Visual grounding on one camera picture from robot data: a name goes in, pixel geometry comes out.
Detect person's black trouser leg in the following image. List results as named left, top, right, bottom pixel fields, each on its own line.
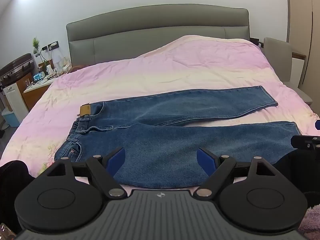
left=0, top=160, right=36, bottom=233

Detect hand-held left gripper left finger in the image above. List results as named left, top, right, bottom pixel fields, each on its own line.
left=48, top=147, right=126, bottom=198

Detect blue denim pants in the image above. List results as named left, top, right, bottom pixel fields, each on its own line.
left=54, top=85, right=303, bottom=189

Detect wooden nightstand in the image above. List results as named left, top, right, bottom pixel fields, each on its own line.
left=22, top=76, right=59, bottom=112

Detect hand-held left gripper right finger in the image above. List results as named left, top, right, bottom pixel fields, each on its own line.
left=194, top=147, right=276, bottom=197

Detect white storage cabinet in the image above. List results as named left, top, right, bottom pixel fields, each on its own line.
left=2, top=82, right=30, bottom=121

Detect light blue waste bin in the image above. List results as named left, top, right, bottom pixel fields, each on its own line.
left=1, top=108, right=21, bottom=128

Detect dark brown suitcase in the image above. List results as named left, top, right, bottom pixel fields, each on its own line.
left=0, top=53, right=35, bottom=87

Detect pink and cream blanket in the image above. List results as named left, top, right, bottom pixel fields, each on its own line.
left=0, top=35, right=320, bottom=193

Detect beige wardrobe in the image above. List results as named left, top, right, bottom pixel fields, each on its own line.
left=285, top=0, right=320, bottom=100

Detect grey padded bed headboard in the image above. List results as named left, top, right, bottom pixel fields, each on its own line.
left=66, top=4, right=250, bottom=67

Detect grey upholstered chair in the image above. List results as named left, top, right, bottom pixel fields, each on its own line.
left=263, top=37, right=313, bottom=103

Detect smartphone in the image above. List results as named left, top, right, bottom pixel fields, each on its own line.
left=0, top=223, right=17, bottom=240

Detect small green plant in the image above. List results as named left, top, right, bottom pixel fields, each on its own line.
left=31, top=37, right=41, bottom=56

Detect pink fluffy garment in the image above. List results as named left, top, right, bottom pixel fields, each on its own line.
left=298, top=203, right=320, bottom=240

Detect black wall power outlet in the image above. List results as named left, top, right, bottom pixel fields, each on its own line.
left=41, top=41, right=59, bottom=52

